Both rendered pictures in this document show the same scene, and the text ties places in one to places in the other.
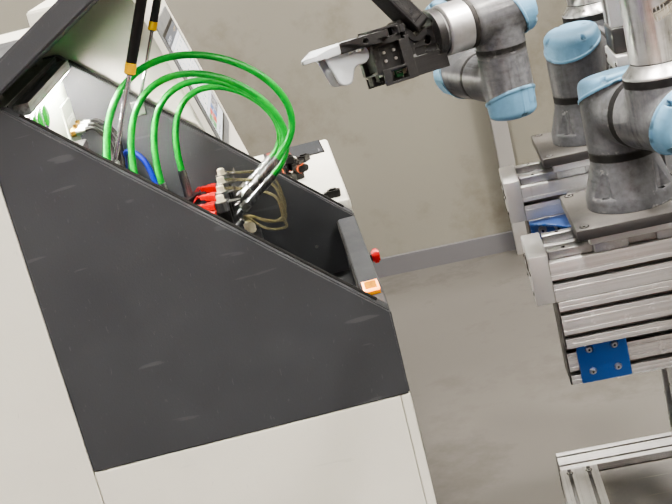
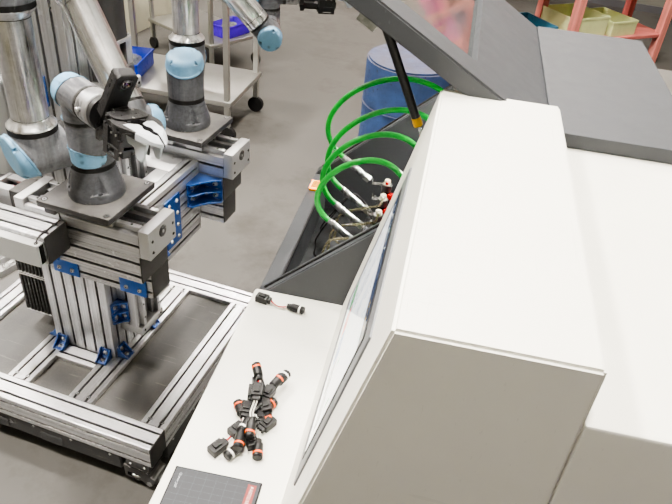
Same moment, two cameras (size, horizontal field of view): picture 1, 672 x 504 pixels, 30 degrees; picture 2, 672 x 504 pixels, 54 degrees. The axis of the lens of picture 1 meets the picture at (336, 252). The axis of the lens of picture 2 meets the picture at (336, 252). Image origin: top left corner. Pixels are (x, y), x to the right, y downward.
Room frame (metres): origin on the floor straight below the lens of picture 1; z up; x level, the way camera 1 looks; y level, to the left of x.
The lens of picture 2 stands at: (3.97, 0.32, 2.01)
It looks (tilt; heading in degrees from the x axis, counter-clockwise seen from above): 36 degrees down; 189
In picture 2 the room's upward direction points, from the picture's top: 6 degrees clockwise
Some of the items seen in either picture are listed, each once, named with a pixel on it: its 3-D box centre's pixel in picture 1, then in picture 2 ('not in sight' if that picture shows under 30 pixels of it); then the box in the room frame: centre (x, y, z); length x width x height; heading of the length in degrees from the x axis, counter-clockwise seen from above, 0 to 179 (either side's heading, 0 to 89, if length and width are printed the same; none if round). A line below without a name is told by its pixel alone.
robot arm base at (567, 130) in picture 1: (584, 113); (94, 174); (2.56, -0.58, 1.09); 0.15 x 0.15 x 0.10
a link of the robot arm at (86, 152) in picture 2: not in sight; (93, 138); (2.80, -0.41, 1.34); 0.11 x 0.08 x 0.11; 148
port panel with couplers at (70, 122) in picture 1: (92, 170); not in sight; (2.64, 0.46, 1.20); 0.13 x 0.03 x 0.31; 1
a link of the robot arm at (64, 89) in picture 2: not in sight; (78, 97); (2.81, -0.42, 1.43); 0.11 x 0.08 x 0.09; 57
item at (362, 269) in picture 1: (367, 293); (297, 246); (2.40, -0.04, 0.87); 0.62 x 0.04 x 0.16; 1
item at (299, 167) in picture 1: (290, 162); (251, 406); (3.14, 0.06, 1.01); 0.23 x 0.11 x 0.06; 1
